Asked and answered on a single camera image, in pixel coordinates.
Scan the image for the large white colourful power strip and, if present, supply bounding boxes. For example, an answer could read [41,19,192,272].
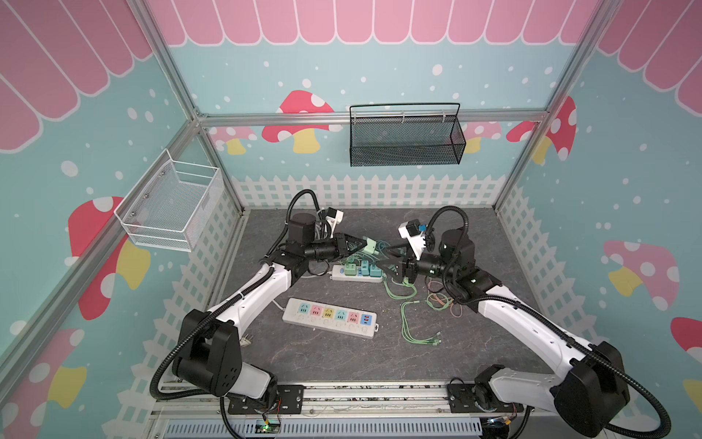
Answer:
[283,298,380,339]

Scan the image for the white wire mesh basket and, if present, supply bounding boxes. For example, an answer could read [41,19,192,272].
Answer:
[114,150,224,252]

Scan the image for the green charging cables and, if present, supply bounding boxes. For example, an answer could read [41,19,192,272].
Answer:
[328,238,467,348]

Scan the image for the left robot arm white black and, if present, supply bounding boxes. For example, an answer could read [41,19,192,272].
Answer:
[149,188,366,438]

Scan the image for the green plug adapter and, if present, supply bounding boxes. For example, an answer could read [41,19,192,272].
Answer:
[363,238,378,255]
[343,263,358,276]

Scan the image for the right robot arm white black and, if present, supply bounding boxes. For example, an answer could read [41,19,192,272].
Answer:
[379,206,672,438]

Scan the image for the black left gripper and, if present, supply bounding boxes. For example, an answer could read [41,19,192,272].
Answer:
[304,232,367,262]

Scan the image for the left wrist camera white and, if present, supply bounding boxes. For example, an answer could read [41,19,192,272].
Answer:
[321,207,344,236]

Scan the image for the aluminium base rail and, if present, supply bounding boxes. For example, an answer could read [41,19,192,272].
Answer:
[147,378,610,421]

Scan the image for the small white blue power strip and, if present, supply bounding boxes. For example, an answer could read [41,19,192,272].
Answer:
[330,264,382,284]

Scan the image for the black wire mesh basket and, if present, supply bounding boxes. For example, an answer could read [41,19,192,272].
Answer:
[348,102,467,168]

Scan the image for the grey slotted cable duct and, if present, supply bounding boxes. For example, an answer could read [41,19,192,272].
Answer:
[163,418,484,439]

